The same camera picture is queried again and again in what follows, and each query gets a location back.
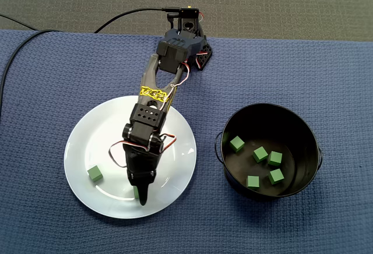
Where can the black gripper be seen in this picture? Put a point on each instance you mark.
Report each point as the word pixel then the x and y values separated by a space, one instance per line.
pixel 141 180

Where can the green cube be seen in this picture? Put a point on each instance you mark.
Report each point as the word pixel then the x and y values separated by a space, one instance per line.
pixel 253 181
pixel 237 144
pixel 275 158
pixel 260 154
pixel 135 193
pixel 276 176
pixel 94 173

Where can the white round plate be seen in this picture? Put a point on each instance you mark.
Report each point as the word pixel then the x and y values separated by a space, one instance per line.
pixel 175 163

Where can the black metal bucket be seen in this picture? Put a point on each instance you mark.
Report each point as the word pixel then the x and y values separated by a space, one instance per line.
pixel 300 149

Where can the blue waffle weave cloth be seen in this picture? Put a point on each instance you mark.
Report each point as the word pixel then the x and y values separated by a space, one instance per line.
pixel 262 76

